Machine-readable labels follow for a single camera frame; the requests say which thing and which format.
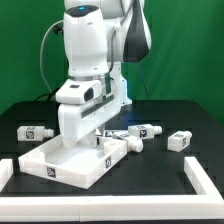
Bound white square tabletop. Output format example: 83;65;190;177
18;136;127;189

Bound white sheet with tags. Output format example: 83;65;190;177
103;130;121;138

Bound white U-shaped fence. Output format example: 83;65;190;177
0;157;224;222

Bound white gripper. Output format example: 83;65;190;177
58;94;121;148

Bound black cables on table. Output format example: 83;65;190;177
35;93;58;102

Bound grey camera cable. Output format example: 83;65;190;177
39;19;65;94

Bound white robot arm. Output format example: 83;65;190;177
56;0;151;148

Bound black camera stand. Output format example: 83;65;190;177
53;25;64;35

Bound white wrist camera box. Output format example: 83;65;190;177
56;79;102;105

